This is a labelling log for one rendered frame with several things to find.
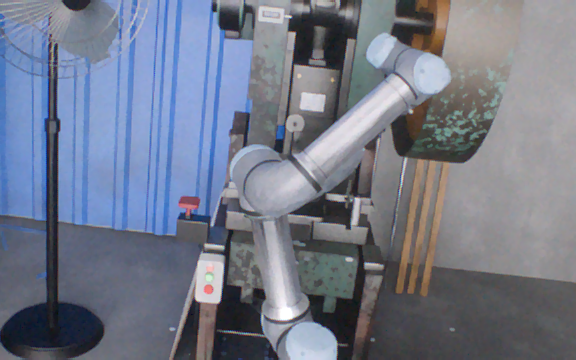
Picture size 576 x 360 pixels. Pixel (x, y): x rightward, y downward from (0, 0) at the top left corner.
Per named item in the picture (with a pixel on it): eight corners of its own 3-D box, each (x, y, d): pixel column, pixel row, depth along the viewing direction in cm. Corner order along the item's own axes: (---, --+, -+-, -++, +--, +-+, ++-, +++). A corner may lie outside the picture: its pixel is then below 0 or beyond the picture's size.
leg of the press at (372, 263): (369, 450, 220) (421, 192, 190) (334, 446, 220) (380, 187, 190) (351, 308, 307) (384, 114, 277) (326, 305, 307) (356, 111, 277)
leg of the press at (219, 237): (206, 432, 219) (230, 169, 189) (171, 427, 219) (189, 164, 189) (233, 295, 306) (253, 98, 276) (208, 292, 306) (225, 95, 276)
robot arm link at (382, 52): (401, 35, 142) (436, 62, 147) (377, 27, 151) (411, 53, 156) (380, 67, 143) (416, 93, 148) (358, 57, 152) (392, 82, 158)
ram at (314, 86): (329, 164, 208) (343, 68, 198) (280, 158, 208) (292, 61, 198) (327, 148, 224) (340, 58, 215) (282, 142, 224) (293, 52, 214)
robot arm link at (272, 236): (281, 374, 163) (239, 169, 140) (263, 340, 176) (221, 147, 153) (327, 358, 166) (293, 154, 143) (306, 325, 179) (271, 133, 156)
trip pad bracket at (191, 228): (204, 279, 207) (209, 220, 201) (172, 275, 207) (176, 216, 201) (207, 270, 213) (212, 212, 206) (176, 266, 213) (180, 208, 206)
